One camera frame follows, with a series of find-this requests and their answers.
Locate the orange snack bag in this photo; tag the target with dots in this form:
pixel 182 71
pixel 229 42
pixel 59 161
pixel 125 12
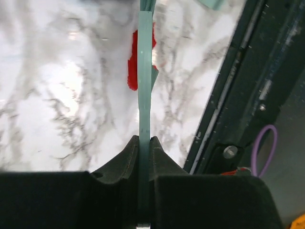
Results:
pixel 298 223

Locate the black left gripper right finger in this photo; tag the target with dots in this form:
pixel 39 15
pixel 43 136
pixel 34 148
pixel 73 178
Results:
pixel 183 201

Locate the aluminium mounting rail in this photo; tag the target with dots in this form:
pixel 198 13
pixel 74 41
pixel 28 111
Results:
pixel 264 60

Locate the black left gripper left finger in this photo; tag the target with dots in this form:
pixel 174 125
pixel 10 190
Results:
pixel 103 199

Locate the red paper scrap centre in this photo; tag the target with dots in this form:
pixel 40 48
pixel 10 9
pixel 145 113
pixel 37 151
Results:
pixel 132 80

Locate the mint green dustpan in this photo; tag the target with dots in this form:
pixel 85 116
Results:
pixel 212 4

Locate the mint green brush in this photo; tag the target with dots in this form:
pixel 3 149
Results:
pixel 144 73

